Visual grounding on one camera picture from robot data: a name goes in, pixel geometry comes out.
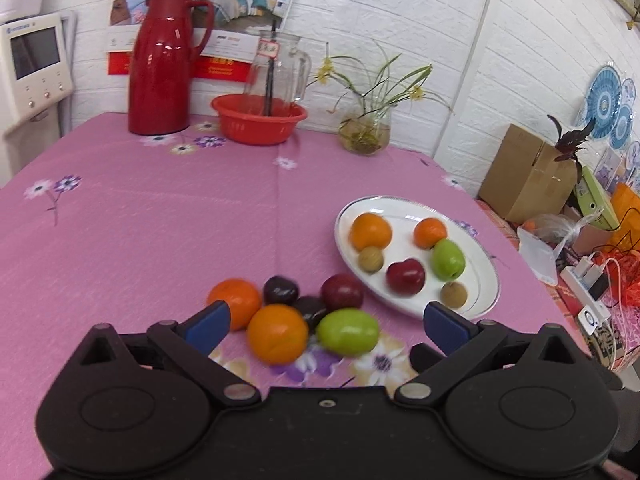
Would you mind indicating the white water dispenser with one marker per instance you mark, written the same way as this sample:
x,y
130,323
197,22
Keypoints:
x,y
35,100

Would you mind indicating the clear plastic bag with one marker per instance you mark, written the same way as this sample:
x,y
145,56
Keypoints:
x,y
550,227

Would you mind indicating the dark purple plum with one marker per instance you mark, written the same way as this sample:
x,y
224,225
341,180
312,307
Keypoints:
x,y
281,290
311,310

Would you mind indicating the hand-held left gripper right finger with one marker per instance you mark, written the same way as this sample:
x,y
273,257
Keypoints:
x,y
445,325

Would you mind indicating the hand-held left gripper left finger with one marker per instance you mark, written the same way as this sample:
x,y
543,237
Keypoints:
x,y
210,322

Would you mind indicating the green apple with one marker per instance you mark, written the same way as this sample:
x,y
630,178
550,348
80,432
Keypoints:
x,y
347,331
448,260

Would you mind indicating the red apple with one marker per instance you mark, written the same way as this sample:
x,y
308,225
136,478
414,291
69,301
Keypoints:
x,y
405,277

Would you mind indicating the red thermos jug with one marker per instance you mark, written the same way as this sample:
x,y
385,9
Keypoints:
x,y
160,70

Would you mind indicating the reddish purple plum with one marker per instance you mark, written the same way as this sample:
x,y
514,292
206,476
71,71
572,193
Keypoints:
x,y
341,292

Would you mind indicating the white power strip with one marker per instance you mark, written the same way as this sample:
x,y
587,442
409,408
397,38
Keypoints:
x,y
572,280

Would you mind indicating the orange bag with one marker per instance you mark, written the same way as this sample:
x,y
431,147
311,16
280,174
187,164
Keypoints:
x,y
627,210

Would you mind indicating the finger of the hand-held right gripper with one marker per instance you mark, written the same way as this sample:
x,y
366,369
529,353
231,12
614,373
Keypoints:
x,y
425,357

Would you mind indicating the red plastic bag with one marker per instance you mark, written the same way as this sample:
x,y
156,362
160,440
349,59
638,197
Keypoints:
x,y
627,285

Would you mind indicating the glass pitcher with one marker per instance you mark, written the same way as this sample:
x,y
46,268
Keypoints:
x,y
287,70

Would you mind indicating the black stirring stick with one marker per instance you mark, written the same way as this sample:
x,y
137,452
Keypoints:
x,y
271,75

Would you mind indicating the white pouch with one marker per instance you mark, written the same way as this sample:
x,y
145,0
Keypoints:
x,y
537,257

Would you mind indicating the orange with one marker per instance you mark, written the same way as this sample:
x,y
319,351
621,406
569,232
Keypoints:
x,y
277,333
370,230

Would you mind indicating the large blue patterned wall decoration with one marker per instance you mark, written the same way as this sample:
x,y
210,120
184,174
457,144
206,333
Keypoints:
x,y
602,95

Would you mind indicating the pink floral tablecloth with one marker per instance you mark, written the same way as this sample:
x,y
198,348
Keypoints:
x,y
150,235

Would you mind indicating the cardboard box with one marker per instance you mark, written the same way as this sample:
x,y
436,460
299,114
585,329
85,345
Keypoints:
x,y
520,180

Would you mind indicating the black charger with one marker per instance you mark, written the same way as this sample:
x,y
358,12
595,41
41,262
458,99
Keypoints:
x,y
598,289

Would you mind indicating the tangerine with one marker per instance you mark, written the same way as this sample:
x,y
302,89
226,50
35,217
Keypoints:
x,y
430,232
239,300

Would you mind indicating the white plate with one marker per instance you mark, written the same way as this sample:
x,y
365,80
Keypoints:
x,y
477,267

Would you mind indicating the white round device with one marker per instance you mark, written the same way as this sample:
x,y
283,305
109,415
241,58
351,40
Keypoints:
x,y
592,319

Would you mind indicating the glass vase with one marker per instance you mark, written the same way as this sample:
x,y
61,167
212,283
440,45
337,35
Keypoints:
x,y
382,132

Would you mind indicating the yellow flowering orchid plant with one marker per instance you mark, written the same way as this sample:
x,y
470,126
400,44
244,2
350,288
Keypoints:
x,y
357,141

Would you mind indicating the red plastic basket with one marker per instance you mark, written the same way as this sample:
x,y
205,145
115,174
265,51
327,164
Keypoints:
x,y
255,127

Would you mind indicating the small blue patterned wall decoration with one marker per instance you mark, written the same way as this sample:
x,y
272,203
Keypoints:
x,y
622,127

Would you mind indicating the tan longan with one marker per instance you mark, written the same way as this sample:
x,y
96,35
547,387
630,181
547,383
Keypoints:
x,y
454,294
370,259

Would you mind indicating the white charger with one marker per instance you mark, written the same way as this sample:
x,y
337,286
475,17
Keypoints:
x,y
590,269

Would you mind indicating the plaid cloth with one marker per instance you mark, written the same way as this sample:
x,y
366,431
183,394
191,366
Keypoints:
x,y
500,225

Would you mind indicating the dark red leaf plant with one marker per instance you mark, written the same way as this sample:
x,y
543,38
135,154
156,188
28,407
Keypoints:
x,y
570,142

